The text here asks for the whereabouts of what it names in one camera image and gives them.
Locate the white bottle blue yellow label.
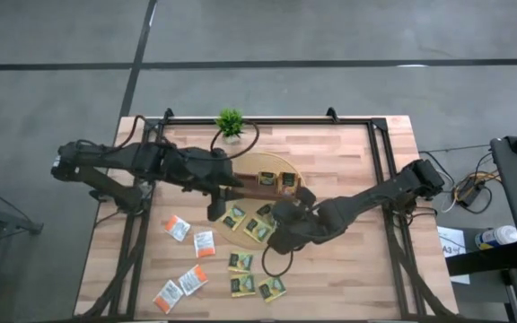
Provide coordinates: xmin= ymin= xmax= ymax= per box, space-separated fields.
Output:
xmin=474 ymin=224 xmax=517 ymax=250

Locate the orange yellow cable bundle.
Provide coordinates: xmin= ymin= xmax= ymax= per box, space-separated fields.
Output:
xmin=419 ymin=147 xmax=502 ymax=214

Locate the white orange Tazo tea packet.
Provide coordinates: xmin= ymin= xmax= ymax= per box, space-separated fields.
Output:
xmin=153 ymin=279 xmax=185 ymax=315
xmin=164 ymin=214 xmax=192 ymax=243
xmin=193 ymin=231 xmax=217 ymax=259
xmin=178 ymin=264 xmax=209 ymax=297

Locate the small green potted plant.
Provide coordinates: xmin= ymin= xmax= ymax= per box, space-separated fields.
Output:
xmin=215 ymin=107 xmax=245 ymax=144

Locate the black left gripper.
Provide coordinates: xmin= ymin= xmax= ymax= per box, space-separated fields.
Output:
xmin=193 ymin=154 xmax=245 ymax=222

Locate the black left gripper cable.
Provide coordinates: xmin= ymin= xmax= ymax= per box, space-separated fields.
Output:
xmin=209 ymin=117 xmax=260 ymax=162

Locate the black aluminium table frame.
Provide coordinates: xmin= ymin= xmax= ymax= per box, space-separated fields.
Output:
xmin=105 ymin=107 xmax=448 ymax=322

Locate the brown wooden tea organizer box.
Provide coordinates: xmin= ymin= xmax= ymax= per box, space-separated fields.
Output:
xmin=233 ymin=170 xmax=307 ymax=203

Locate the round woven straw placemat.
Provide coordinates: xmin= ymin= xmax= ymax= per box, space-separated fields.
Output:
xmin=208 ymin=152 xmax=312 ymax=252

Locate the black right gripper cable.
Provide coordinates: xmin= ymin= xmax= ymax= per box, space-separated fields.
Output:
xmin=261 ymin=244 xmax=294 ymax=278

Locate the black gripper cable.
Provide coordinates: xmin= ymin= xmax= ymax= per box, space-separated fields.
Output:
xmin=209 ymin=117 xmax=260 ymax=162
xmin=261 ymin=244 xmax=294 ymax=278

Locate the white paper sheet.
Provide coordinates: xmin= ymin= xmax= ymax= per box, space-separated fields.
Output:
xmin=436 ymin=225 xmax=471 ymax=285

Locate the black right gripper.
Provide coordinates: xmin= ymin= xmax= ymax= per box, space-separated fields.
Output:
xmin=267 ymin=187 xmax=317 ymax=255

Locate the grey metal stand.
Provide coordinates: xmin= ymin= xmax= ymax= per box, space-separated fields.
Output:
xmin=0 ymin=179 xmax=44 ymax=323

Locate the yellow green tea packet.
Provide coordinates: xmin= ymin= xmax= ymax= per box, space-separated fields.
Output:
xmin=278 ymin=171 xmax=300 ymax=195

